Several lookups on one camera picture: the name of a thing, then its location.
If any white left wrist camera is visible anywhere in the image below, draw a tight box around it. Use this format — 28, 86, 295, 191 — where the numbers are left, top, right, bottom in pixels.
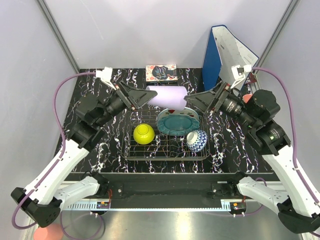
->
95, 67, 116, 90

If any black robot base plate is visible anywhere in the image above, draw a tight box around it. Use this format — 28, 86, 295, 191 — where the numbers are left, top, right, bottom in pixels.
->
79, 172, 257, 201

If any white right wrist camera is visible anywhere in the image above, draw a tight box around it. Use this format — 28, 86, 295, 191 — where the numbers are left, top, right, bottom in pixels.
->
231, 64, 252, 89

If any blue file binder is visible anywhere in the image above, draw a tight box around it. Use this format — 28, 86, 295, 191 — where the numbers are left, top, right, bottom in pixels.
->
202, 25, 259, 91

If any lavender plastic cup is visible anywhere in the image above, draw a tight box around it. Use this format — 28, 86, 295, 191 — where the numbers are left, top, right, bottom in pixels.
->
146, 86, 188, 111

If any little women book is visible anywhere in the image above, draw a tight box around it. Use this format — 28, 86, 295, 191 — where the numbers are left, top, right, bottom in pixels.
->
145, 64, 178, 83

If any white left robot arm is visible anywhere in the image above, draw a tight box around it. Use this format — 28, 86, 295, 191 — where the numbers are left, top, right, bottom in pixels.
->
11, 81, 157, 228

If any pink object on floor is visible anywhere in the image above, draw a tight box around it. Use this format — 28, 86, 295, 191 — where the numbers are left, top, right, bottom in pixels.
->
33, 223, 64, 240

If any teal scalloped plate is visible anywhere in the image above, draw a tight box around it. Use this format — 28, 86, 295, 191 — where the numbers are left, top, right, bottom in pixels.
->
157, 114, 200, 136

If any blue white patterned bowl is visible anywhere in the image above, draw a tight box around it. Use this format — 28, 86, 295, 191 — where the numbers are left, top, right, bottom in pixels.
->
186, 129, 208, 153

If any yellow-green bowl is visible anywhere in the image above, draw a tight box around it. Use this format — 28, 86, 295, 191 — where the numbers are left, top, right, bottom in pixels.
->
133, 123, 155, 145

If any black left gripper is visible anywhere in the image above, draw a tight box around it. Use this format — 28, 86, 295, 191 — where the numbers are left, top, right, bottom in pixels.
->
95, 80, 157, 127

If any pink plastic cup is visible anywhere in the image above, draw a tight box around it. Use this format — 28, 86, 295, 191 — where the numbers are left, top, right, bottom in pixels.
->
242, 93, 253, 104

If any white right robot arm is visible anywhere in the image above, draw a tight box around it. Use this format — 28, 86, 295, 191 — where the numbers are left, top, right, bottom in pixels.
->
184, 82, 320, 234

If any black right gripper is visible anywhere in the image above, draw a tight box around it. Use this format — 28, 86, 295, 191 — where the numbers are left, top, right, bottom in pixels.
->
184, 79, 258, 129

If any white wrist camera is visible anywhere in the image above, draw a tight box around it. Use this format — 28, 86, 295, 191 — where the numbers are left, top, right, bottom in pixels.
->
231, 64, 252, 89
95, 67, 116, 90

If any white plate with red pattern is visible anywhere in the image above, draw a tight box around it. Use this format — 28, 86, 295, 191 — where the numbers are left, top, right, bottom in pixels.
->
157, 107, 200, 121

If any wire dish rack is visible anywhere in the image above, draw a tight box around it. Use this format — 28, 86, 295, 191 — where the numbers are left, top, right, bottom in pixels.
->
121, 110, 210, 161

